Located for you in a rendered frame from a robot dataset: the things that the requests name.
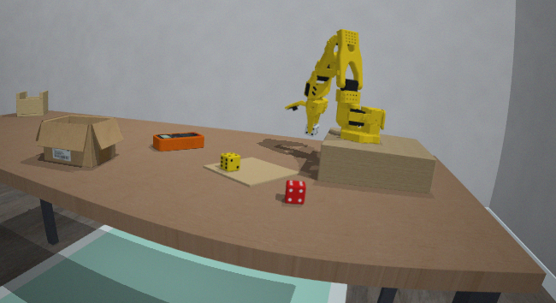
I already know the orange digital multimeter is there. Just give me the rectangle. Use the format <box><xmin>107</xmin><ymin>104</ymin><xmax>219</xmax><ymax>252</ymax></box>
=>
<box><xmin>153</xmin><ymin>132</ymin><xmax>204</xmax><ymax>152</ymax></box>

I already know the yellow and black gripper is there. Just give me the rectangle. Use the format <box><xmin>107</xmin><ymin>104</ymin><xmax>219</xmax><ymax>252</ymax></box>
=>
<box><xmin>285</xmin><ymin>98</ymin><xmax>328</xmax><ymax>134</ymax></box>

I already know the red die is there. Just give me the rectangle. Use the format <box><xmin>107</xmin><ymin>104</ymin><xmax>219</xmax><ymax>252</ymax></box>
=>
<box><xmin>285</xmin><ymin>181</ymin><xmax>306</xmax><ymax>205</ymax></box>

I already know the white die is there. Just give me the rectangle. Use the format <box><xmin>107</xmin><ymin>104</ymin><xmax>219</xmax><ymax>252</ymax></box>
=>
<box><xmin>305</xmin><ymin>123</ymin><xmax>319</xmax><ymax>137</ymax></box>

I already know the yellow die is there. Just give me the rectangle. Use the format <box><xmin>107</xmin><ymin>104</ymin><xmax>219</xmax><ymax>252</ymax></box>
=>
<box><xmin>220</xmin><ymin>152</ymin><xmax>240</xmax><ymax>172</ymax></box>

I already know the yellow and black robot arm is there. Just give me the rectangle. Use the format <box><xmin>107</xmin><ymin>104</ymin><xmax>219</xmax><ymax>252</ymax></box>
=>
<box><xmin>304</xmin><ymin>29</ymin><xmax>384</xmax><ymax>144</ymax></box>

